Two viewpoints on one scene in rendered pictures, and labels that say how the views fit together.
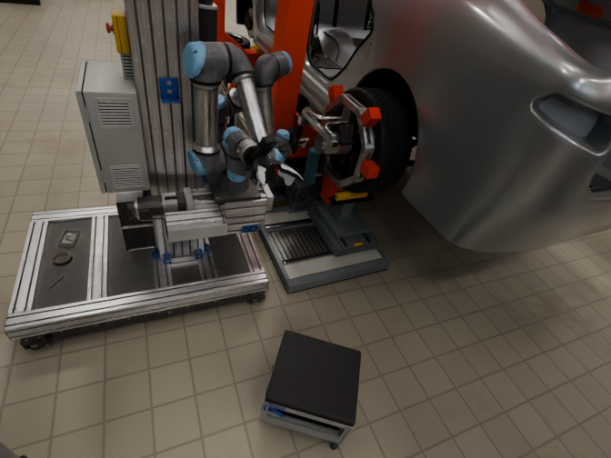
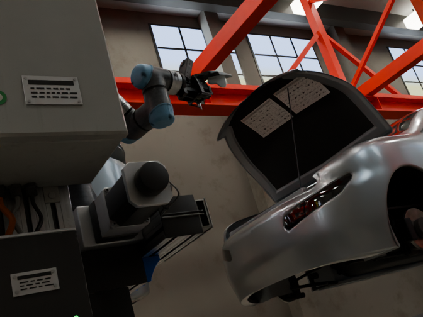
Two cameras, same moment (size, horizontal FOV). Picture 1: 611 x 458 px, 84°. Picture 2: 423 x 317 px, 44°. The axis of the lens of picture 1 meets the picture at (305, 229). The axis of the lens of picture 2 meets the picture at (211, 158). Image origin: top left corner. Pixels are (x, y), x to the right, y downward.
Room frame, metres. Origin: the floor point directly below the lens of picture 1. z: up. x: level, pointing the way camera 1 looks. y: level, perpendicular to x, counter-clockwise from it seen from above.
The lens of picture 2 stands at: (1.08, 1.70, 0.41)
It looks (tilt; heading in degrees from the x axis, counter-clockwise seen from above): 20 degrees up; 266
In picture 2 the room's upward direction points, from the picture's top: 17 degrees counter-clockwise
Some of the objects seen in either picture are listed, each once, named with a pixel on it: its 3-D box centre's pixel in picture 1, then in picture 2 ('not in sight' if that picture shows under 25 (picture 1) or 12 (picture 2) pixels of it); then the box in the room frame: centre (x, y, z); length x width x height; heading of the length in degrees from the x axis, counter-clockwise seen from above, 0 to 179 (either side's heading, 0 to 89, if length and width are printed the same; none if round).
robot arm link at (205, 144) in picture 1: (206, 115); not in sight; (1.28, 0.49, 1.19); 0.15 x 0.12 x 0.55; 135
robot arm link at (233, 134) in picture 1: (238, 142); (151, 79); (1.09, 0.31, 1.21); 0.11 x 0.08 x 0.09; 45
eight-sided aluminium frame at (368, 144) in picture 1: (343, 143); not in sight; (2.05, -0.10, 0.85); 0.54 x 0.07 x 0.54; 33
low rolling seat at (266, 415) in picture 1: (309, 389); not in sight; (0.77, -0.20, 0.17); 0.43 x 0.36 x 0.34; 87
